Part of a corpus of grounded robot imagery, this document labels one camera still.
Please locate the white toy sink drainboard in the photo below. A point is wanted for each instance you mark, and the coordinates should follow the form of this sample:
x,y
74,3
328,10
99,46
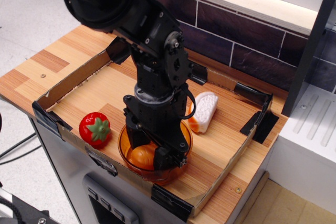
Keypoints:
x,y
311,125

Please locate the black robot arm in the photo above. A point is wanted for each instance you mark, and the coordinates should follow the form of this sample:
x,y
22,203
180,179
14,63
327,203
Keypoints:
x,y
149,34

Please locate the orange toy carrot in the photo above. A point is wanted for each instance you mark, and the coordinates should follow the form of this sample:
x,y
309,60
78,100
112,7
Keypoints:
x,y
143,157

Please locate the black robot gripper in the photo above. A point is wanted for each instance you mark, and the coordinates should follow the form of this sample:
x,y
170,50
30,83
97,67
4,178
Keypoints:
x,y
158,120

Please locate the dark grey vertical post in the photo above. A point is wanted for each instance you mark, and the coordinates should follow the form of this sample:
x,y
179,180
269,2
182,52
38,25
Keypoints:
x,y
317,64

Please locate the transparent orange plastic pot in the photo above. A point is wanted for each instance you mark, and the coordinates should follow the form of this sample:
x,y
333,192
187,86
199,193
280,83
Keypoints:
x,y
161,177

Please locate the red toy strawberry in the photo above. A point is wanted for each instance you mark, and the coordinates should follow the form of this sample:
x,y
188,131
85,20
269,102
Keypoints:
x,y
94,129

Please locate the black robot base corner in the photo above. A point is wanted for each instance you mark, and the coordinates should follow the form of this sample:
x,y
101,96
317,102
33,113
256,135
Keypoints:
x,y
15,210

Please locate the grey toy oven front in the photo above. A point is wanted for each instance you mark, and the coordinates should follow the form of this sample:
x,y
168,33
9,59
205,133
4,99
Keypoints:
x,y
106,207

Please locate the cardboard fence with black tape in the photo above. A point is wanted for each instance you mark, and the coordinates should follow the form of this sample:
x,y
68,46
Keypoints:
x,y
223,169

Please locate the white orange toy sushi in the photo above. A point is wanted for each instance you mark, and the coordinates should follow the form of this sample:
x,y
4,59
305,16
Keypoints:
x,y
206,104

